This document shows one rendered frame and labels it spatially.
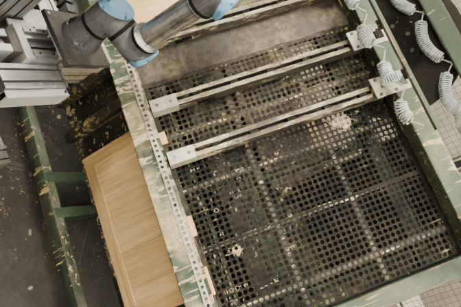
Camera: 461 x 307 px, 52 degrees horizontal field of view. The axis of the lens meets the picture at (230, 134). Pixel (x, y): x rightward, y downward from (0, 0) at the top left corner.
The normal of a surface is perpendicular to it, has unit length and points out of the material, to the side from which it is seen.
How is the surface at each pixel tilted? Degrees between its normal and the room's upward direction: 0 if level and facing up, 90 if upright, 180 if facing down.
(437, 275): 54
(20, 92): 0
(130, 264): 90
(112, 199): 90
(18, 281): 0
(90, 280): 0
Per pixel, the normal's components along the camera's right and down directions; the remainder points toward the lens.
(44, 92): 0.80, -0.43
